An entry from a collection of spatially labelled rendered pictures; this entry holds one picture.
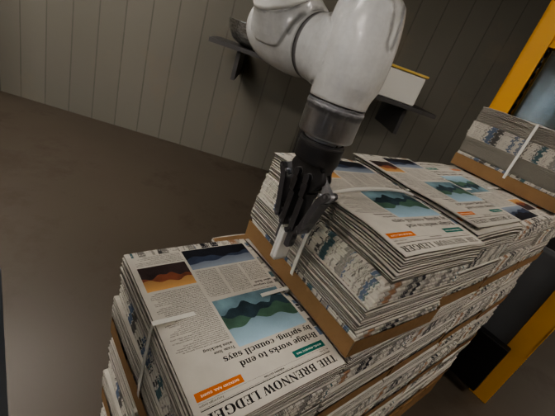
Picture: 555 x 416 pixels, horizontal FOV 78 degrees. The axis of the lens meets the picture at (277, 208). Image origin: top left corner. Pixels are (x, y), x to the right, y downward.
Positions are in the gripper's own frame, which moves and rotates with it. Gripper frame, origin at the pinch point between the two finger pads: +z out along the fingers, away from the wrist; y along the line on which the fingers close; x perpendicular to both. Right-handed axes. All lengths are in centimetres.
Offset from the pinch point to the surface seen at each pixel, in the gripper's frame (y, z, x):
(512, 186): -4, -12, -94
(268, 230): 10.8, 5.7, -6.4
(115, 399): 10, 47, 22
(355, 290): -14.2, 0.7, -5.5
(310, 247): -1.7, 1.0, -6.2
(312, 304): -8.0, 10.0, -5.4
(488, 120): 15, -29, -95
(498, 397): -40, 96, -161
